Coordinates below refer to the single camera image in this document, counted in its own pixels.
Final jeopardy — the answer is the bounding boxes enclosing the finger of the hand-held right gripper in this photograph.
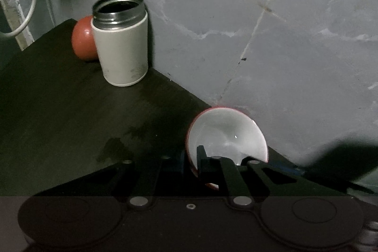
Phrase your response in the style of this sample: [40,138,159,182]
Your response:
[267,160,305,178]

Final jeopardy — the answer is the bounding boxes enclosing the white steel thermos cup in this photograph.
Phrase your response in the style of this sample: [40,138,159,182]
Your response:
[91,0,149,87]

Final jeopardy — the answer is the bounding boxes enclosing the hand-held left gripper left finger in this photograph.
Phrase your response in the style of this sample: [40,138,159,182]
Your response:
[44,152,186,207]

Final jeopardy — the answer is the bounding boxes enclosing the small white red-rimmed bowl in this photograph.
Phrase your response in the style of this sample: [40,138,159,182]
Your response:
[185,106,269,190]

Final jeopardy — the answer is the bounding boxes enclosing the red tomato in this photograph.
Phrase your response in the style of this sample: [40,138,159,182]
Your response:
[71,15,99,61]

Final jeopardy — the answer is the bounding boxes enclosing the worn door frame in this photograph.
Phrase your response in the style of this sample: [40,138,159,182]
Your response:
[0,0,34,52]

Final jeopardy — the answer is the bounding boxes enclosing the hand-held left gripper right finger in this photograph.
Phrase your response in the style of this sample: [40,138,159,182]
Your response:
[197,146,305,207]

